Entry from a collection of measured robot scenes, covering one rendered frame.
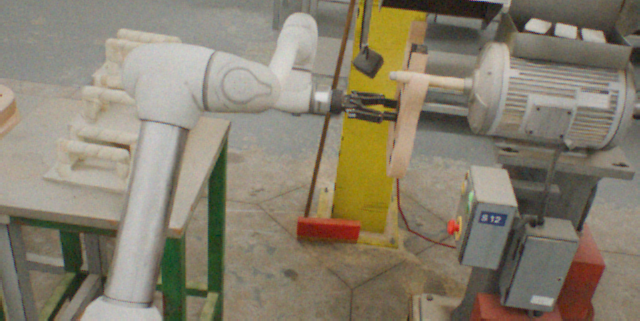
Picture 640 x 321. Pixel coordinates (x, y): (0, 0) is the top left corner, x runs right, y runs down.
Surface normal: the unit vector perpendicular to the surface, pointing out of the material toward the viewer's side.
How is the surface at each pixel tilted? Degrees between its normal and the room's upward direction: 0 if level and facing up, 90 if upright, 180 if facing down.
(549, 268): 90
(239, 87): 64
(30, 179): 0
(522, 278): 90
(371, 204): 90
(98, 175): 0
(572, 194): 90
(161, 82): 57
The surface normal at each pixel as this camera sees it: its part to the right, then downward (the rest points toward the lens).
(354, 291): 0.10, -0.86
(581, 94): -0.04, 0.04
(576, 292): -0.09, 0.50
